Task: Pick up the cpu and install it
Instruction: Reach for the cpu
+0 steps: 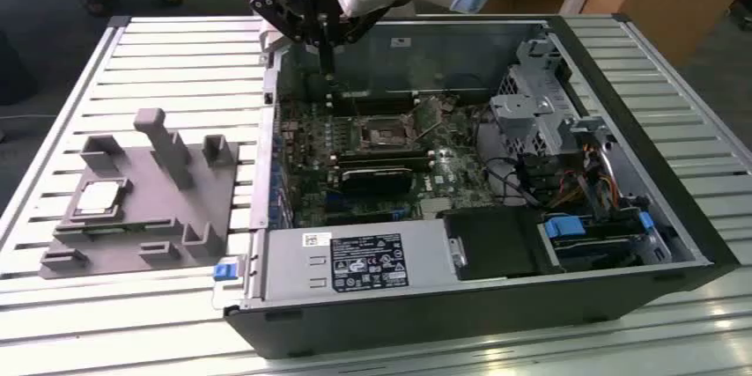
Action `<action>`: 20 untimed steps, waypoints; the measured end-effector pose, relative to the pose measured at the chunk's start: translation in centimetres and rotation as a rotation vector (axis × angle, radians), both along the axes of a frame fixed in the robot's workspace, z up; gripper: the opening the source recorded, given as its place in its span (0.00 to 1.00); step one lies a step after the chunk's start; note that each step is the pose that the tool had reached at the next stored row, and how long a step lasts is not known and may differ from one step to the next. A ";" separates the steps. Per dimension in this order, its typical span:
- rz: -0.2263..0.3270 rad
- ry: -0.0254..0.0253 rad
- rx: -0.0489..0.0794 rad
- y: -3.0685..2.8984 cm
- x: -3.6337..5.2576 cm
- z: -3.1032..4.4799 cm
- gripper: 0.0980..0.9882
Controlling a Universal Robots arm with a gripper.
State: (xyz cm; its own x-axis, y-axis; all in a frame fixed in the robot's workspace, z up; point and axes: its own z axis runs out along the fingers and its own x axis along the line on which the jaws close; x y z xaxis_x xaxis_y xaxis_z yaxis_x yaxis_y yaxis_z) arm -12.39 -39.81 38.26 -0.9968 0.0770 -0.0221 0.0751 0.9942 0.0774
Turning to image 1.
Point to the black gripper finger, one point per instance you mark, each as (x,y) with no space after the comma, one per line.
(355,30)
(281,19)

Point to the thin metal locking lever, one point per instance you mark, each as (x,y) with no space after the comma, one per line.
(353,101)

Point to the silver CPU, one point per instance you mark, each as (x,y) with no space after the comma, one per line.
(100,197)

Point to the CPU socket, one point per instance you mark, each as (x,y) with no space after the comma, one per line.
(384,134)

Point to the perforated metal drive cage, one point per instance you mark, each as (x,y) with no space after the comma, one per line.
(517,105)

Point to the black graphics card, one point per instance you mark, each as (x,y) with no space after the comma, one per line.
(376,180)

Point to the green motherboard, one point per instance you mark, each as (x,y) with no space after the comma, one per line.
(457,173)

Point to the silver finned heatsink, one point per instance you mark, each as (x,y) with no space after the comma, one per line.
(439,208)

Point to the grey parts rack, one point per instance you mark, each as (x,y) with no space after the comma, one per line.
(152,200)

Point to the silver power supply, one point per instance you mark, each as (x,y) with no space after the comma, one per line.
(288,261)

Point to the hard disk in blue carrier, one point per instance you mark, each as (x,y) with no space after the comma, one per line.
(564,226)

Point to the blue case latch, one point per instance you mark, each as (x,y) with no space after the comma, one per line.
(225,271)

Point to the blue plastic clip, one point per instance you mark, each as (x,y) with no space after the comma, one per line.
(645,221)

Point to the black open PC case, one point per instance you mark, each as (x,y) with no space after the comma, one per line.
(411,332)

